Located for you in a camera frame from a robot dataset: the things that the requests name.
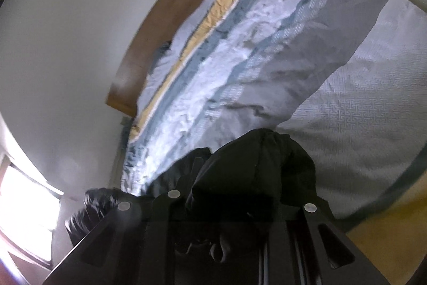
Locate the black pants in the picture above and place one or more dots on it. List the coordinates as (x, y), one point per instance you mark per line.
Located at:
(253, 164)

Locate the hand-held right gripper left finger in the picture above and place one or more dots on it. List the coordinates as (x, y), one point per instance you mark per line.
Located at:
(160, 215)

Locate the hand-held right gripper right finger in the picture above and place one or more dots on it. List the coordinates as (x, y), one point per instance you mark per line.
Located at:
(313, 221)

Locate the white patterned bedsheet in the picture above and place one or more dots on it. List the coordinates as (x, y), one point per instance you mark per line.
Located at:
(367, 111)

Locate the light blue pillow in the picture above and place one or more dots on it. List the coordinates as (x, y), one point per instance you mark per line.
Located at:
(173, 58)

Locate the tan blanket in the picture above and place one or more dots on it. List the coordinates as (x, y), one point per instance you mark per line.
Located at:
(383, 245)

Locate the black glossy puffy cloth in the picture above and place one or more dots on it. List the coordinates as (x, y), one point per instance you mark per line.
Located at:
(90, 208)

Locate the wooden headboard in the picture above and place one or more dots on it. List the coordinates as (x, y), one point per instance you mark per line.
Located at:
(160, 24)

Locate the bright window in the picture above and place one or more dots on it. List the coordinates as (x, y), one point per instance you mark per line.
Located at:
(26, 205)

